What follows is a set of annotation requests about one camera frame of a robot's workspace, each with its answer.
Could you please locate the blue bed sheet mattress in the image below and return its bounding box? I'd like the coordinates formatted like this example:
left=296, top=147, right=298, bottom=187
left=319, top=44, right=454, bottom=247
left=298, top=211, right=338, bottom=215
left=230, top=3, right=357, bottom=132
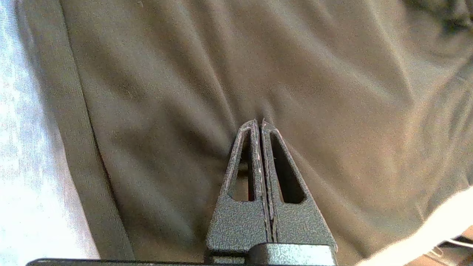
left=0, top=0, right=473, bottom=266

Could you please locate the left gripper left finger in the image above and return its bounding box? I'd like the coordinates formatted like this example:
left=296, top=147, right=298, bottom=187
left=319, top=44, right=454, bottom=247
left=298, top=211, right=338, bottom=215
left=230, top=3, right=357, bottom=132
left=205, top=119, right=273, bottom=263

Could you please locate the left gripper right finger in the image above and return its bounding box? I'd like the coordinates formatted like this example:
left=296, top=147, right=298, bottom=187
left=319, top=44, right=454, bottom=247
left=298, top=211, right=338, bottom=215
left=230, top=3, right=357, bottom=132
left=260, top=117, right=338, bottom=259

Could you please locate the black printed t-shirt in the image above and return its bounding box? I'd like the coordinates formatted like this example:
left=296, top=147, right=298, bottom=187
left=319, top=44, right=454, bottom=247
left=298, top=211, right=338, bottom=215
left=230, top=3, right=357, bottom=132
left=17, top=0, right=473, bottom=266

